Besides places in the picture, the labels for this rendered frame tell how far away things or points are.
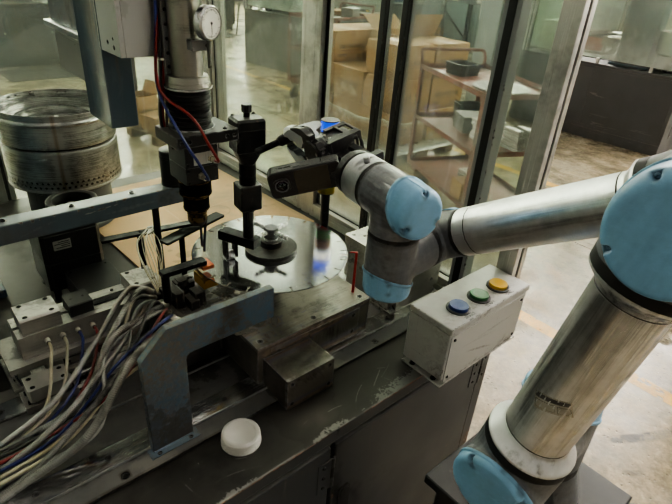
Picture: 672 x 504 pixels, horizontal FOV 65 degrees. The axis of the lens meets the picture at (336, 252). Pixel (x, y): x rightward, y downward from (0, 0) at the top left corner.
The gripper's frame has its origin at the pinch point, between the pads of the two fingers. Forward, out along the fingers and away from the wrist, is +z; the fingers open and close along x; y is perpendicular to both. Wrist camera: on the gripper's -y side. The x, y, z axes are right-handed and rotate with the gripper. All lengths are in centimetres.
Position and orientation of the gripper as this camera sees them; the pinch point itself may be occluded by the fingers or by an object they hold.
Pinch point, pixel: (286, 139)
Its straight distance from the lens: 96.6
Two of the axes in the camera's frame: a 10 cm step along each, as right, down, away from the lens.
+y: 8.4, -4.4, 3.3
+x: -1.6, -7.7, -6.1
